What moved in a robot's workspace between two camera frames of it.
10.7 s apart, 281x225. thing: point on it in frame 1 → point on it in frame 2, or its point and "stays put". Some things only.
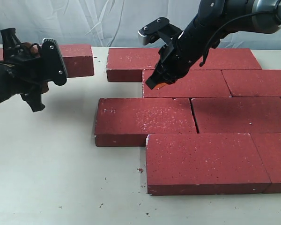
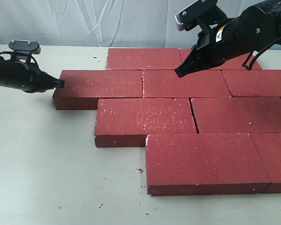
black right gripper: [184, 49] → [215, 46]
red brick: [195, 84] stays put
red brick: [241, 115] stays put
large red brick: [126, 121] stays put
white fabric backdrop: [114, 23] stays put
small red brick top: [78, 59] → [82, 88]
